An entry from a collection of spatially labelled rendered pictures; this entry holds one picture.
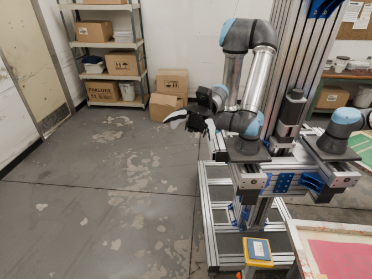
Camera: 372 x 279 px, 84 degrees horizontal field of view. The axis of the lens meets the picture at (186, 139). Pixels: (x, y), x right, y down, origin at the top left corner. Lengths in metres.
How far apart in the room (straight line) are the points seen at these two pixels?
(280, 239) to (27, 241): 2.41
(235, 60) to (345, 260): 1.07
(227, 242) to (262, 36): 1.64
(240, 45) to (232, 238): 1.61
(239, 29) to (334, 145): 0.82
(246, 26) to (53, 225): 2.51
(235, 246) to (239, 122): 1.41
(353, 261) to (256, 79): 0.98
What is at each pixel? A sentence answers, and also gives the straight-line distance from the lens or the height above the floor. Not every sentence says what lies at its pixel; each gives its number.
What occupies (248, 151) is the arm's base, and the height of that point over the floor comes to 1.29.
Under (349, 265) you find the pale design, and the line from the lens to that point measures 1.36.
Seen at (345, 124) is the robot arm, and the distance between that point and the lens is 1.34.
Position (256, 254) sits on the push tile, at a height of 0.97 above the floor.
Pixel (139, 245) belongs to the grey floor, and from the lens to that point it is 2.29.
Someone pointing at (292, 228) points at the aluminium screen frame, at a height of 0.99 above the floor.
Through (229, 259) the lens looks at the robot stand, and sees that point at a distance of 1.97.
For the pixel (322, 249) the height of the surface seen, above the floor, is 0.96.
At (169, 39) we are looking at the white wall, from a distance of 4.35.
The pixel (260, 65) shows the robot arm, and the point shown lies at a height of 1.76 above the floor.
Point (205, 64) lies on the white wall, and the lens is 4.38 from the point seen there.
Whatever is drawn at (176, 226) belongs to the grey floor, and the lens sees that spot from 2.34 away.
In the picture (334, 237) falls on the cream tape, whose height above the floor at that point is 0.96.
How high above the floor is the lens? 1.99
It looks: 35 degrees down
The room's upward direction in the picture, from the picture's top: straight up
